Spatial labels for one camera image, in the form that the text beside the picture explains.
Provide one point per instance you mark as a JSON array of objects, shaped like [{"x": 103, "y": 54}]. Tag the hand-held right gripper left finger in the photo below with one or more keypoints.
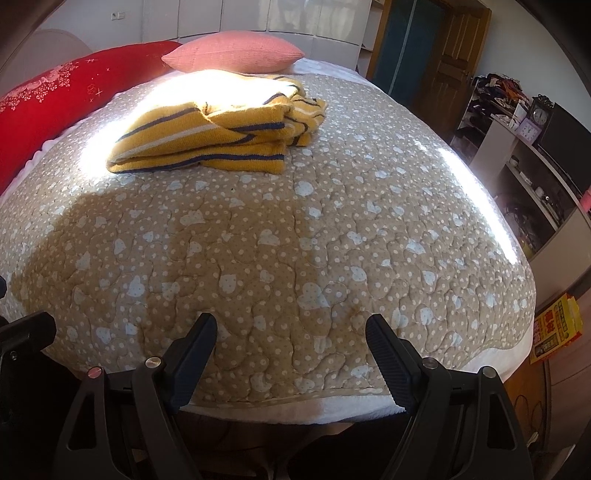
[{"x": 194, "y": 360}]

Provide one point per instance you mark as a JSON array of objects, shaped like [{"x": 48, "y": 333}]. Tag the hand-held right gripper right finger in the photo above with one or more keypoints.
[{"x": 388, "y": 360}]

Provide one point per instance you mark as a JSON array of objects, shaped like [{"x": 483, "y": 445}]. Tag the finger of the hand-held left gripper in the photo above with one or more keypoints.
[{"x": 27, "y": 334}]

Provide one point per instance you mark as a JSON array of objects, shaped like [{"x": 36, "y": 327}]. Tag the yellow striped sweater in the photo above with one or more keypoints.
[{"x": 207, "y": 138}]

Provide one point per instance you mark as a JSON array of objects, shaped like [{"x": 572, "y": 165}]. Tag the beige dotted quilted blanket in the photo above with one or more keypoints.
[{"x": 277, "y": 254}]

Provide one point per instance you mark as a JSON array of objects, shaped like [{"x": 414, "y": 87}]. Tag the yellow printed box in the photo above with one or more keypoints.
[{"x": 554, "y": 330}]

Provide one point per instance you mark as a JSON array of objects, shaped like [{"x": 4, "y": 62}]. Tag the white cluttered shelf unit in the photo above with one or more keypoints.
[{"x": 498, "y": 138}]

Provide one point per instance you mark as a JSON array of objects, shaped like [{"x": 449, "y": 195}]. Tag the red embroidered pillow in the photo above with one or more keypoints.
[{"x": 69, "y": 87}]

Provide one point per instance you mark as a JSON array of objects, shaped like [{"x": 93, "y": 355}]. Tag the small purple alarm clock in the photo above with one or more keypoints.
[{"x": 525, "y": 131}]

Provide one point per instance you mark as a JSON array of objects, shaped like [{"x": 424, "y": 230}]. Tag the black flat screen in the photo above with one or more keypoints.
[{"x": 563, "y": 138}]

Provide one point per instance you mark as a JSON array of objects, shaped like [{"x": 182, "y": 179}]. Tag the pale padded headboard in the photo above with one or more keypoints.
[{"x": 46, "y": 46}]

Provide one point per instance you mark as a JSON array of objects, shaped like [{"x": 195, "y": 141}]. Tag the dark mantel clock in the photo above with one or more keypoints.
[{"x": 540, "y": 113}]

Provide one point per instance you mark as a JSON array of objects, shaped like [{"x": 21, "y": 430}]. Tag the brown wooden door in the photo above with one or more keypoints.
[{"x": 461, "y": 69}]

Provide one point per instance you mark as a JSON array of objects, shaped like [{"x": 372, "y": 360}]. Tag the pink ribbed pillow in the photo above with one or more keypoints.
[{"x": 231, "y": 53}]

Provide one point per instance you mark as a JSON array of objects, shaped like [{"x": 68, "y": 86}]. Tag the teal door panel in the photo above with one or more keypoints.
[{"x": 406, "y": 46}]

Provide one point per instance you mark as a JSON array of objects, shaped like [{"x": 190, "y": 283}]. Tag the white glossy wardrobe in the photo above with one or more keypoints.
[{"x": 277, "y": 18}]

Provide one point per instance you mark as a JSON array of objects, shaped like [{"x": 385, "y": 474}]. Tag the white wall socket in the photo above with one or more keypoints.
[{"x": 118, "y": 16}]

